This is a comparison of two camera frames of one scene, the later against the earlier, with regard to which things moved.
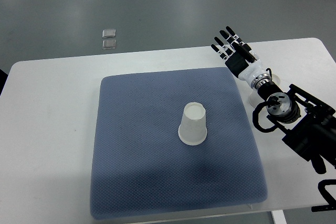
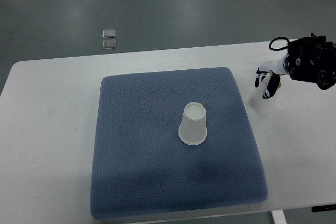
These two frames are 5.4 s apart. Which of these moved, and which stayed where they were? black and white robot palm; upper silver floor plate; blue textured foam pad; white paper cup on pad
Moved: black and white robot palm
Stayed: white paper cup on pad; blue textured foam pad; upper silver floor plate
